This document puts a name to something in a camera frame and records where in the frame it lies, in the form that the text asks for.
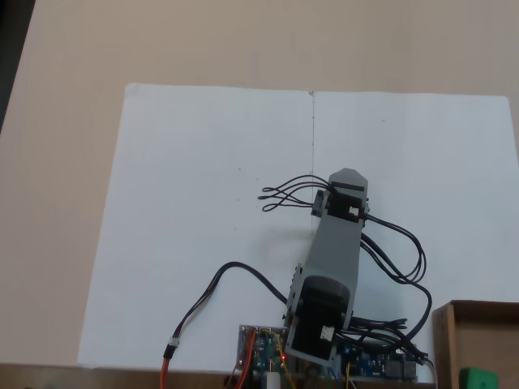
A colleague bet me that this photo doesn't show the green dice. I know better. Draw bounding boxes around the green dice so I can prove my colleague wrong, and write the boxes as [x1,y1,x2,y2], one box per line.
[459,366,500,389]

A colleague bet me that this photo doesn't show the white paper sheet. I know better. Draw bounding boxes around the white paper sheet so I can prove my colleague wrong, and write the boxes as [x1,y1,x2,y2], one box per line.
[76,83,315,372]

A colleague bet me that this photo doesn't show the blue circuit board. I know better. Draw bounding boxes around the blue circuit board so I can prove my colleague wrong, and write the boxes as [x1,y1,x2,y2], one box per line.
[339,342,419,383]

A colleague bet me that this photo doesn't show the brown cardboard box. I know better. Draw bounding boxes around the brown cardboard box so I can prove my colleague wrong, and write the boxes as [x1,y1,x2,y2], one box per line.
[432,299,519,389]

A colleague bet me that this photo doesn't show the black wrist loop cable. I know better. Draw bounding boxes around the black wrist loop cable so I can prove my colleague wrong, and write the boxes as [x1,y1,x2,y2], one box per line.
[257,173,332,214]

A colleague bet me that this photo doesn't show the long black arm cable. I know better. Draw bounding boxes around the long black arm cable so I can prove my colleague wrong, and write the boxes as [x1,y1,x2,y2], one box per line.
[359,214,433,345]

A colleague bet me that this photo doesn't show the short black base cable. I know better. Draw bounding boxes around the short black base cable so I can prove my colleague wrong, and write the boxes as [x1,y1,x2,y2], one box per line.
[339,315,431,365]

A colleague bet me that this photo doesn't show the black and orange cable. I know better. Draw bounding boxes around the black and orange cable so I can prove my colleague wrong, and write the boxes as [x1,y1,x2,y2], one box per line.
[161,262,294,389]

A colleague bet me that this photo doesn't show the green circuit board with wires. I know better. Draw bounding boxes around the green circuit board with wires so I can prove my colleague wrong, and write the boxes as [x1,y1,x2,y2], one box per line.
[237,323,291,380]

